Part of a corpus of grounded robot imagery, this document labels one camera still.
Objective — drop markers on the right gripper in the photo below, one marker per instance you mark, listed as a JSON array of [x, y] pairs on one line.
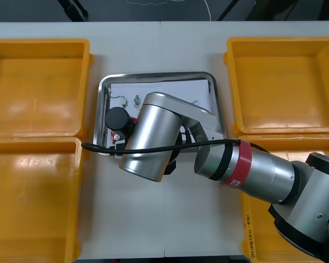
[[172, 167]]

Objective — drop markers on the round red circuit board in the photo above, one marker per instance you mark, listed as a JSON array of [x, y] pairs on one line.
[[115, 137]]

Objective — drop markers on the white paper sheet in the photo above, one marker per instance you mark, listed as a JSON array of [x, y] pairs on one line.
[[167, 87]]

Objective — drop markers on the steel tray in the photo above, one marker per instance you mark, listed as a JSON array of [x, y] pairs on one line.
[[102, 109]]

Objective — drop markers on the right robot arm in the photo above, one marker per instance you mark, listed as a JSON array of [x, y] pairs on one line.
[[153, 137]]

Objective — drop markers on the yellow-orange plastic bin with handwriting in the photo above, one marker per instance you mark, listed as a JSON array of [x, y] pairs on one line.
[[257, 224]]

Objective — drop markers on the black metal frame leg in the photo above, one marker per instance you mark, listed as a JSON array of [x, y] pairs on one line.
[[226, 11]]

